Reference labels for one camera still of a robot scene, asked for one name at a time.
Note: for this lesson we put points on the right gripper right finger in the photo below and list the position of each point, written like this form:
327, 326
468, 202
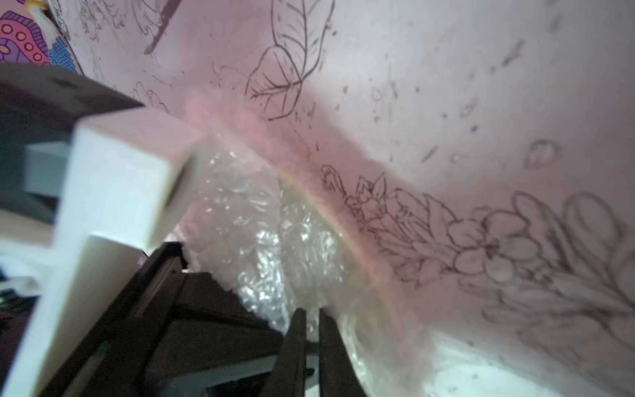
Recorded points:
337, 377

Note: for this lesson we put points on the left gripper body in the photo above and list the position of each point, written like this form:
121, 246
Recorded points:
171, 332

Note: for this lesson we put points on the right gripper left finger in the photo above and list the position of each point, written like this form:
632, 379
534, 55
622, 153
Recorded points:
287, 378

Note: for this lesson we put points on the clear bubble wrap sheet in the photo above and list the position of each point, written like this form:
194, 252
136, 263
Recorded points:
263, 226

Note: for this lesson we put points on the blue work glove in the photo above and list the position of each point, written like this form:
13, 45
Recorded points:
58, 48

